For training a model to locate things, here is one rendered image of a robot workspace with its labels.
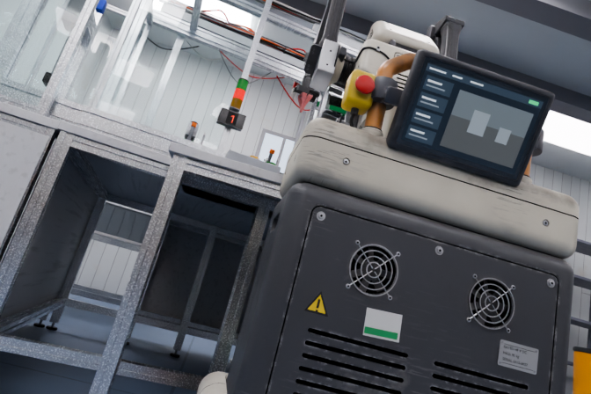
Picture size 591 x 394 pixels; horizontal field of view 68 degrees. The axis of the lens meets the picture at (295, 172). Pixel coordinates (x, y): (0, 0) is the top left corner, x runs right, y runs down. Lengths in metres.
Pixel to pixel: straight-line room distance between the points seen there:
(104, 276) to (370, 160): 4.77
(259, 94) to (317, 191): 5.04
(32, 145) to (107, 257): 3.78
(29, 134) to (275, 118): 4.24
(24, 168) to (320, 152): 1.14
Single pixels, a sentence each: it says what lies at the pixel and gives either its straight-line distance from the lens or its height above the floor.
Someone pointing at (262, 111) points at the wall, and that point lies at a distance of 5.66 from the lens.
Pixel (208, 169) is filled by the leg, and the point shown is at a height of 0.81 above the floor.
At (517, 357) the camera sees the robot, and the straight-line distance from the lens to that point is 0.86.
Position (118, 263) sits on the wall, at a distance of 5.35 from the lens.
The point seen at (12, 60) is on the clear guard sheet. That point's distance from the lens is 1.83.
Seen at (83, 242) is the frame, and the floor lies 0.51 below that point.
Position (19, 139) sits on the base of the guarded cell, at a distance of 1.70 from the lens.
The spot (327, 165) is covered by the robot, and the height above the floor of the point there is 0.72.
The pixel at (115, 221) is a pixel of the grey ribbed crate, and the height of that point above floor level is 0.73.
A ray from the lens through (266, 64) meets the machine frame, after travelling 3.27.
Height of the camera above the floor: 0.49
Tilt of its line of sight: 16 degrees up
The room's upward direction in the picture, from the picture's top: 15 degrees clockwise
